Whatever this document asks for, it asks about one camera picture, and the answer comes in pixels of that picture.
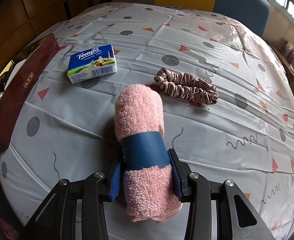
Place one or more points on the blue chair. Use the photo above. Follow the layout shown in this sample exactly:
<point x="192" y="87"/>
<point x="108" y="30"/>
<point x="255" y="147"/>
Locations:
<point x="239" y="5"/>

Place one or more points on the pink towel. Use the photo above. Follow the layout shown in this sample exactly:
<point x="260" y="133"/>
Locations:
<point x="139" y="110"/>

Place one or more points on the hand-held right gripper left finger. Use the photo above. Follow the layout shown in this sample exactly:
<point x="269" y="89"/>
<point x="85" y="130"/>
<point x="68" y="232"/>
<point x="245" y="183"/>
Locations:
<point x="114" y="180"/>

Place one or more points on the pink satin scrunchie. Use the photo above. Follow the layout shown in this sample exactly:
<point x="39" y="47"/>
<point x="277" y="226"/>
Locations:
<point x="184" y="85"/>

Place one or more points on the patterned white tablecloth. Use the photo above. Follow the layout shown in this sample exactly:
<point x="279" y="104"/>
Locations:
<point x="212" y="142"/>

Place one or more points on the blue tissue pack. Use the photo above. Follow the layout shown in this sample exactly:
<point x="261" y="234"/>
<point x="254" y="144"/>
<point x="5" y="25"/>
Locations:
<point x="92" y="62"/>

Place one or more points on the pink packet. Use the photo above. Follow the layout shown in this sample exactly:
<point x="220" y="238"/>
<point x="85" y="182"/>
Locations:
<point x="293" y="55"/>

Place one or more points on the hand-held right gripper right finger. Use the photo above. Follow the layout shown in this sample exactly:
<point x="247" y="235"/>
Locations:
<point x="176" y="176"/>

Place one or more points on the dark red box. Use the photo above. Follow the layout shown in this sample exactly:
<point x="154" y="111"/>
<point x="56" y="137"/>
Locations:
<point x="19" y="85"/>

